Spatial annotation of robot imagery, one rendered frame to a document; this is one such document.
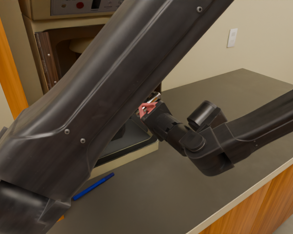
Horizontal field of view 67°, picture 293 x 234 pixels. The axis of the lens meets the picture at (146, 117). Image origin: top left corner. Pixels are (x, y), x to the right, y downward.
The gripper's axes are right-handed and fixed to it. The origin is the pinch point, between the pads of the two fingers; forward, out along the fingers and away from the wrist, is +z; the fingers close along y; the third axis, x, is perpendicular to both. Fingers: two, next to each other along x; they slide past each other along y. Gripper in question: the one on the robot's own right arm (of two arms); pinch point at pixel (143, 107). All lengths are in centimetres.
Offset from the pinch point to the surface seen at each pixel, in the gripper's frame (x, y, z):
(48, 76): 11.9, 22.0, 3.5
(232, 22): -86, -43, 50
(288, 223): -31, -156, -21
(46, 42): 7.2, 27.1, 3.9
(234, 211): -0.3, -44.8, -21.4
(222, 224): 5.9, -44.4, -21.5
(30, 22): 6.7, 31.3, 5.0
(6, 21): 11, 28, 48
